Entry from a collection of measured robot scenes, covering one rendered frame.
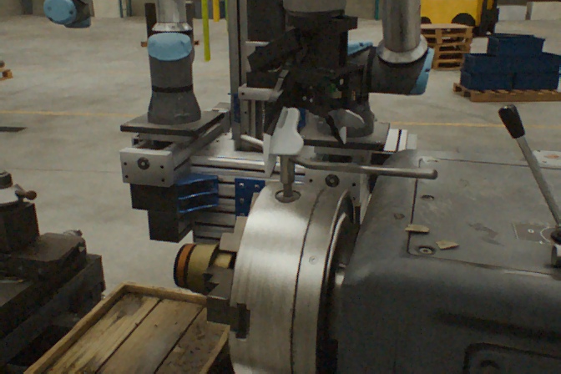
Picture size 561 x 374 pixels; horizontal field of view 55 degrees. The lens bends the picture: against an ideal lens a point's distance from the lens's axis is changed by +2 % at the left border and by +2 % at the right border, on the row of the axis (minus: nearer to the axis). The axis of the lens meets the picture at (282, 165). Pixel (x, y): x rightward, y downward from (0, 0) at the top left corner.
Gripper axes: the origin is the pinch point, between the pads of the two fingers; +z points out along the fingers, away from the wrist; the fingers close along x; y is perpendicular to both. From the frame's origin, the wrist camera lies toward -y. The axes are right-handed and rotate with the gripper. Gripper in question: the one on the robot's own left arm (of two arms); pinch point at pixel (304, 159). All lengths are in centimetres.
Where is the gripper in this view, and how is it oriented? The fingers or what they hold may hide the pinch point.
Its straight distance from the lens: 73.2
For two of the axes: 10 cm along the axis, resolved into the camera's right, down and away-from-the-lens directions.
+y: 7.0, 2.8, -6.6
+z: 0.3, 9.1, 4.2
